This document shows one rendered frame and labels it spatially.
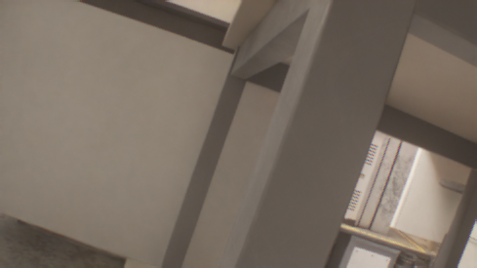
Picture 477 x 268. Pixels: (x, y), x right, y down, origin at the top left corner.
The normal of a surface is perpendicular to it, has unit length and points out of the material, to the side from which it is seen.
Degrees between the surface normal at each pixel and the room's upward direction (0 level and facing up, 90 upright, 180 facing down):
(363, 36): 90
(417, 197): 90
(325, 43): 90
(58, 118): 90
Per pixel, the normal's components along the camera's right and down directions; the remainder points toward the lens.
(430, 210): 0.11, 0.08
